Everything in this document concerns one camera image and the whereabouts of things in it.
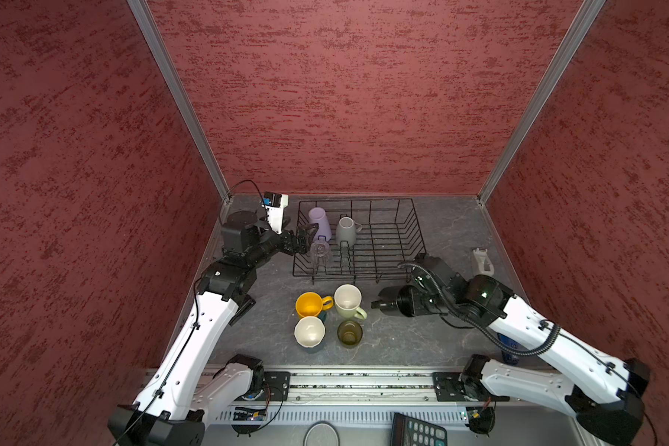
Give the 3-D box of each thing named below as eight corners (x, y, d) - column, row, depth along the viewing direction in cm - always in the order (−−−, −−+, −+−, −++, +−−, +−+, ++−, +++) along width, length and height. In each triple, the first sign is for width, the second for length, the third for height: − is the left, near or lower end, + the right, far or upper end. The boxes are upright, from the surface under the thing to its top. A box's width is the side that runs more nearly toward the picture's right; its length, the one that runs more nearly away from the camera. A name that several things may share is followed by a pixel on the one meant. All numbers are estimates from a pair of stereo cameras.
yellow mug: (296, 322, 87) (292, 310, 80) (302, 302, 91) (299, 289, 84) (327, 328, 86) (326, 317, 78) (332, 307, 90) (331, 295, 83)
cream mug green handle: (334, 324, 86) (333, 313, 79) (334, 296, 92) (334, 283, 85) (364, 324, 86) (366, 313, 79) (362, 296, 93) (365, 283, 85)
